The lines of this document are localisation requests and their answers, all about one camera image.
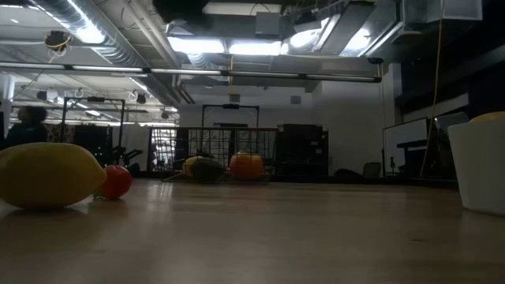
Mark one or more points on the dark green avocado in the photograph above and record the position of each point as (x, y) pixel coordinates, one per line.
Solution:
(207, 170)

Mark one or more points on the yellow lemon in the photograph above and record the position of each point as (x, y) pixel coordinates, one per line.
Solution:
(190, 163)
(47, 175)

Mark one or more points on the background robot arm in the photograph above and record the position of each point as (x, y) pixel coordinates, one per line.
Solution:
(128, 154)

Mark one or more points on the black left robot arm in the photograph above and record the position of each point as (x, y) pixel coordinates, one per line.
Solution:
(177, 10)

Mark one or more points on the black shelf cabinet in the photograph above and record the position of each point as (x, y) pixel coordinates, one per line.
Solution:
(301, 146)

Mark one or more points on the bright ceiling light panel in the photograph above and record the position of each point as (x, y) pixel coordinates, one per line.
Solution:
(254, 48)
(197, 44)

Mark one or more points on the black rounded bag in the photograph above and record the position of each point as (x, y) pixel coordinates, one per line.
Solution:
(347, 173)

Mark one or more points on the grey ceiling box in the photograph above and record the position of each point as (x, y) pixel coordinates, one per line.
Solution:
(267, 23)

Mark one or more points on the grey chair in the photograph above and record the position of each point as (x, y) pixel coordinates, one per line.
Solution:
(371, 169)

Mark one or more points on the small red tomato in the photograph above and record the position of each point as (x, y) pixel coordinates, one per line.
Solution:
(116, 181)

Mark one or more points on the white board panel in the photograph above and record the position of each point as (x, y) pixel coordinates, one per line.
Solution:
(404, 132)

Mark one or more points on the small black side table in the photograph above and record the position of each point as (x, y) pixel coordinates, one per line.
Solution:
(410, 145)

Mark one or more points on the patterned cloth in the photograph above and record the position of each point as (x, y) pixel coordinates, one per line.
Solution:
(61, 133)

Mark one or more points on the black round ceiling device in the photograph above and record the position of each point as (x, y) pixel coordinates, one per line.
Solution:
(57, 39)

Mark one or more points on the person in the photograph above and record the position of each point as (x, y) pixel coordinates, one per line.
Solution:
(29, 132)

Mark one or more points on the white plastic bin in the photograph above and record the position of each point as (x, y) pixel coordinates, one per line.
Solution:
(481, 169)

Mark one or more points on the narrow black workstation frame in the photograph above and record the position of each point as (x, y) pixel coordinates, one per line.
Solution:
(230, 106)

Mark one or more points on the small wall vent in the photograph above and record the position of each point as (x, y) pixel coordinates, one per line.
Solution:
(296, 99)

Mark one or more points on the long horizontal overhead rail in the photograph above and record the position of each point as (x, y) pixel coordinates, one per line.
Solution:
(335, 77)

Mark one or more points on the long corrugated silver duct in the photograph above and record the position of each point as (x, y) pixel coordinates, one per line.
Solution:
(114, 55)

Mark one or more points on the wide black workstation frame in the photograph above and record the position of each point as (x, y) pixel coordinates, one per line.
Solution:
(94, 99)

